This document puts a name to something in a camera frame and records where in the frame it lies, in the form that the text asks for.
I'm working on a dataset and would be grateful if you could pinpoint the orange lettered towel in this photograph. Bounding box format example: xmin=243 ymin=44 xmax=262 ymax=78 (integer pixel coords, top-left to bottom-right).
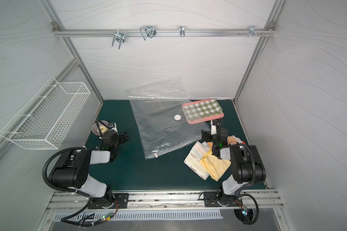
xmin=207 ymin=135 xmax=245 ymax=148

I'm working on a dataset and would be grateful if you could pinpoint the white patterned towel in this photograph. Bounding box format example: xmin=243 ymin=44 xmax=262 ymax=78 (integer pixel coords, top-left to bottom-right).
xmin=184 ymin=141 xmax=209 ymax=180

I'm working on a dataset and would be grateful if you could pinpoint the clear plastic vacuum bag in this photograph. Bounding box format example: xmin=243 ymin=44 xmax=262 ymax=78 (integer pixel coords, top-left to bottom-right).
xmin=125 ymin=79 xmax=209 ymax=159

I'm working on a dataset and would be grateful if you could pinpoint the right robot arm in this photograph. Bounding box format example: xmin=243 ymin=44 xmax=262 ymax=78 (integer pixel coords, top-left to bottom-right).
xmin=200 ymin=118 xmax=266 ymax=196

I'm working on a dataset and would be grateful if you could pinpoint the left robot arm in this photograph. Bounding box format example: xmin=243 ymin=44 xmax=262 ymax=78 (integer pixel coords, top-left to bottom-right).
xmin=42 ymin=130 xmax=129 ymax=201

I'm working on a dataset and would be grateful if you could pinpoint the white vacuum bag valve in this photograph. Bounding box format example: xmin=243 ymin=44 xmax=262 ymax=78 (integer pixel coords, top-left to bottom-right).
xmin=174 ymin=115 xmax=181 ymax=121

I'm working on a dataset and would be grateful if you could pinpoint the grey bowl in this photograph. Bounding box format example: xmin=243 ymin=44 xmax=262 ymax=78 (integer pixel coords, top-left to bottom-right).
xmin=92 ymin=120 xmax=110 ymax=137

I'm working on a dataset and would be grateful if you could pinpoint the yellow tape roll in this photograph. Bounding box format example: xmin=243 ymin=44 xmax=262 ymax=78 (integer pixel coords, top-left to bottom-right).
xmin=100 ymin=126 xmax=109 ymax=134

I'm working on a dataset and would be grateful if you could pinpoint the green checkered cloth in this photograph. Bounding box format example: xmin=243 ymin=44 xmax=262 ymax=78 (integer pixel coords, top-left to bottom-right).
xmin=183 ymin=99 xmax=224 ymax=122

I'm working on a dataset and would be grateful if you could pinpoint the green table mat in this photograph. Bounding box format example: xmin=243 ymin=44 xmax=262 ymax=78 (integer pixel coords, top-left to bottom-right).
xmin=65 ymin=99 xmax=267 ymax=192

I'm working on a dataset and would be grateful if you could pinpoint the metal U-bolt clamp left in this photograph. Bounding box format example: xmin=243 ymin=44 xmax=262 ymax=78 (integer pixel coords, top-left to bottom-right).
xmin=111 ymin=30 xmax=125 ymax=49

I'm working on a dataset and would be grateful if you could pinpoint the metal u-bolt clamp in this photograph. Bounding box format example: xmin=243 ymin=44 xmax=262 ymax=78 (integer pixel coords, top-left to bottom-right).
xmin=111 ymin=30 xmax=125 ymax=49
xmin=139 ymin=25 xmax=157 ymax=40

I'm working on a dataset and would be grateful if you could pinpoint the small metal hook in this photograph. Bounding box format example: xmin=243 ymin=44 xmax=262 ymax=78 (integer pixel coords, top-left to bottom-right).
xmin=179 ymin=26 xmax=185 ymax=38

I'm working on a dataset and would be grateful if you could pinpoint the metal U-bolt clamp middle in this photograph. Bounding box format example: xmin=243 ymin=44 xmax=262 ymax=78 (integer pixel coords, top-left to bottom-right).
xmin=139 ymin=25 xmax=157 ymax=40

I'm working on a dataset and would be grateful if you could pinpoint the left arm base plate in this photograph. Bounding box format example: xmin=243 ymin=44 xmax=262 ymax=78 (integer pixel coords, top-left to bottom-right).
xmin=88 ymin=193 xmax=129 ymax=209

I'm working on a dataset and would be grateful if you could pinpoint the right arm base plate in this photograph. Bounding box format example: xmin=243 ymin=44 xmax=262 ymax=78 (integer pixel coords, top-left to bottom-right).
xmin=200 ymin=192 xmax=243 ymax=208

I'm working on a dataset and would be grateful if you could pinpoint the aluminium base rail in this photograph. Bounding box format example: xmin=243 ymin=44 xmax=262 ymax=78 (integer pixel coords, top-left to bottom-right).
xmin=46 ymin=189 xmax=284 ymax=213

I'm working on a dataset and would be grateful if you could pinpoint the white wire basket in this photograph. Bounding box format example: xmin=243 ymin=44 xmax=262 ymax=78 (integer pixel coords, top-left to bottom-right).
xmin=0 ymin=77 xmax=91 ymax=150

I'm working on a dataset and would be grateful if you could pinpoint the metal bracket right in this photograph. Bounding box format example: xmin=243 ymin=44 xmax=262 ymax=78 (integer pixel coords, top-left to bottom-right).
xmin=239 ymin=26 xmax=265 ymax=37

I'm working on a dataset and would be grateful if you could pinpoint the aluminium cross rail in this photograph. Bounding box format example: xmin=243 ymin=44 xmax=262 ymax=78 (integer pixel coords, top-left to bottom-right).
xmin=53 ymin=28 xmax=276 ymax=38

